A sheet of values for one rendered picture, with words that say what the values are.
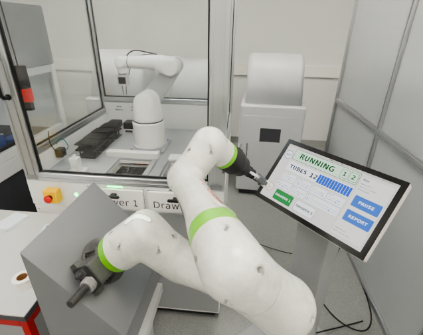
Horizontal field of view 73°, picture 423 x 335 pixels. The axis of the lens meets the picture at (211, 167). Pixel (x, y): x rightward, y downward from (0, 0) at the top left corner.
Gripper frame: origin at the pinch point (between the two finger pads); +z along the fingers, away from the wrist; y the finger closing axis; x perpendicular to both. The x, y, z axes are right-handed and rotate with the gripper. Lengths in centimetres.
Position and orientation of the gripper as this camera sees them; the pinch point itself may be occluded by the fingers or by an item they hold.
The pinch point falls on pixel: (263, 182)
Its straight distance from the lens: 113.3
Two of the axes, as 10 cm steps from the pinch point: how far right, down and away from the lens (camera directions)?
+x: -5.2, 8.5, 0.0
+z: 6.1, 3.7, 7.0
